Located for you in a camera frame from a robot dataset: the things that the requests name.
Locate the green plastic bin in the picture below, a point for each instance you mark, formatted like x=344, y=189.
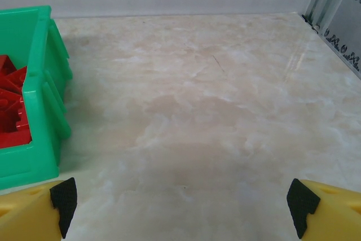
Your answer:
x=42, y=54

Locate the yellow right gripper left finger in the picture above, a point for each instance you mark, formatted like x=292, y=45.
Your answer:
x=25, y=215

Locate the red lego brick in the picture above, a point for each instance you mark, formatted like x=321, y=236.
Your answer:
x=14, y=140
x=23, y=123
x=17, y=78
x=5, y=63
x=9, y=105

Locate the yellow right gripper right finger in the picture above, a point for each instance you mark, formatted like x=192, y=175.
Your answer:
x=338, y=218

